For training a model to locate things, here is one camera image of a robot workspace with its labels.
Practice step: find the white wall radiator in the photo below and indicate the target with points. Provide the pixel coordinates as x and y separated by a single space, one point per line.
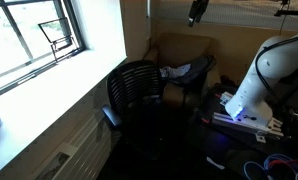
82 155

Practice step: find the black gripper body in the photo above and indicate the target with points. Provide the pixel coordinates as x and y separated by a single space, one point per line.
197 9

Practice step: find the black window frame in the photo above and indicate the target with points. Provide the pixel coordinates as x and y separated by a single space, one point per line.
35 35

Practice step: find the light blue shirt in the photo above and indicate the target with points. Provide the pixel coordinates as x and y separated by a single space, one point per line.
169 72

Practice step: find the black camera tripod arm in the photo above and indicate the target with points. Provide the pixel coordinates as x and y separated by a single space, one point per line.
286 12

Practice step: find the black office chair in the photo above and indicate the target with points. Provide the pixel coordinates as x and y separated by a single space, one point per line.
136 109

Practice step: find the grey backpack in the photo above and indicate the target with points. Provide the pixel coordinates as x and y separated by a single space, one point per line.
199 66

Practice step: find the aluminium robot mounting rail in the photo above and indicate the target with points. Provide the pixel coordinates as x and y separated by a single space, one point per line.
273 131

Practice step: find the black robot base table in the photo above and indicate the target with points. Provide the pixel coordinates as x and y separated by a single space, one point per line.
239 151

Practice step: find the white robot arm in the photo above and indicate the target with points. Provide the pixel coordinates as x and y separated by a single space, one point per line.
276 58

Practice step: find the tan leather armchair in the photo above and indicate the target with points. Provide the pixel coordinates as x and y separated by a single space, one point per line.
175 50

